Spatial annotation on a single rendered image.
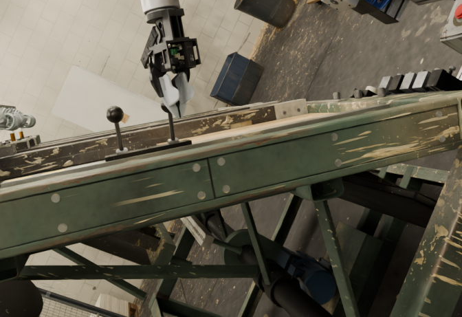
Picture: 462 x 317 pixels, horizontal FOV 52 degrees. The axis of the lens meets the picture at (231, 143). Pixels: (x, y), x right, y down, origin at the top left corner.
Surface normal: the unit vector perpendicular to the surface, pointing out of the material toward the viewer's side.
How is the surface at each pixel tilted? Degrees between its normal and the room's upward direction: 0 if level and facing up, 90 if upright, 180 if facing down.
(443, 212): 0
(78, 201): 90
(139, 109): 90
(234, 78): 90
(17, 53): 90
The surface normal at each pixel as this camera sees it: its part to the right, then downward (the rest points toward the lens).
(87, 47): 0.22, 0.15
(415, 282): -0.88, -0.40
